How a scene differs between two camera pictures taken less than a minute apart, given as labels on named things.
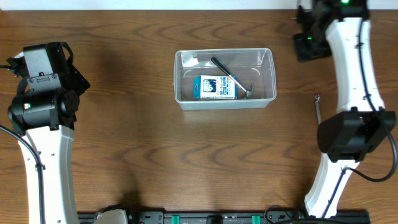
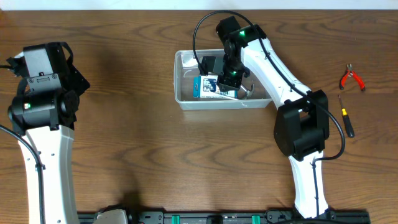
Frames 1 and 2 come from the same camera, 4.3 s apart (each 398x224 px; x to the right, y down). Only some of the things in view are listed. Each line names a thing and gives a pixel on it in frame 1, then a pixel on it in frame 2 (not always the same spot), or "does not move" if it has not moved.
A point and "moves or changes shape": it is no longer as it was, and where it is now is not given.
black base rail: (241, 218) does not move
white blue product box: (212, 86) does not move
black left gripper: (73, 81) does not move
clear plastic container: (249, 66) does not move
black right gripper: (303, 53) -> (229, 84)
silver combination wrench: (319, 117) moves or changes shape
